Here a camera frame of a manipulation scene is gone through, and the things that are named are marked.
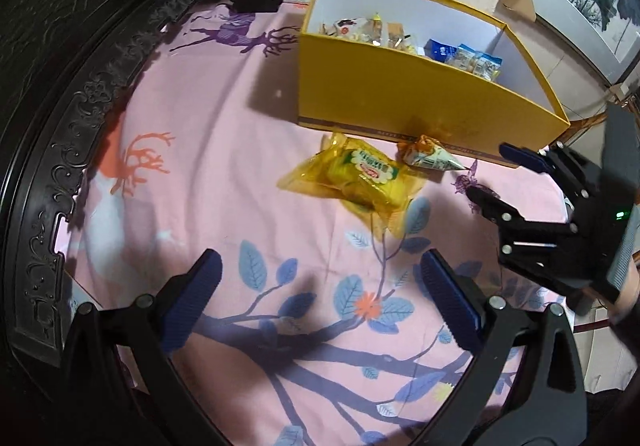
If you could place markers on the dark carved wooden furniture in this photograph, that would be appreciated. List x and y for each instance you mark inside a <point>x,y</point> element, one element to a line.
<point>75,51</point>

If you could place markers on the triangular yellow green packet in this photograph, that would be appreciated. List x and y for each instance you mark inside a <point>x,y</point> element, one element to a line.
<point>430,157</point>

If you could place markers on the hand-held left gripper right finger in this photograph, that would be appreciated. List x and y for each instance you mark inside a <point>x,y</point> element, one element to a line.
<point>450,296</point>

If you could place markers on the yellow cardboard box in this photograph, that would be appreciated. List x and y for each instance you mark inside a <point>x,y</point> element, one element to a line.
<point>400,91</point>

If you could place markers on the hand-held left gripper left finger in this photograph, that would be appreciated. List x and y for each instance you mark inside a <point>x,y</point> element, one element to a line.
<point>195,296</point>

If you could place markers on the light blue white packet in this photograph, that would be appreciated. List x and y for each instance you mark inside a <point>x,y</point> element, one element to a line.
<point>475,62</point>

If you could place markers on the long clear cracker packet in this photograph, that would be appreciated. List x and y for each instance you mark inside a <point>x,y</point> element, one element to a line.
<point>377,29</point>

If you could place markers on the white packet black character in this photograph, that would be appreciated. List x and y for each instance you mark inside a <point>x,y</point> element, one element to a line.
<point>345,29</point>

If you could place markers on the yellow cake packet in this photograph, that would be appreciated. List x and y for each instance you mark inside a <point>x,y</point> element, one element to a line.
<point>360,166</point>

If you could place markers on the pink floral blanket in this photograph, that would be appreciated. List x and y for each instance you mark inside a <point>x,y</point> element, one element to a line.
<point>225,151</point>

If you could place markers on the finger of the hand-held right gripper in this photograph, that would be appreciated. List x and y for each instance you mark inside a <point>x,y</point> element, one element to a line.
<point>520,156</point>
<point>510,226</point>

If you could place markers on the blue snack packet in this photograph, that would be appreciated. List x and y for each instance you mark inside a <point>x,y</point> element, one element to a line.
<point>439,49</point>

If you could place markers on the person's right hand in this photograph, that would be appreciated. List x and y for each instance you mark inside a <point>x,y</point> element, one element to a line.
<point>627,293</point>

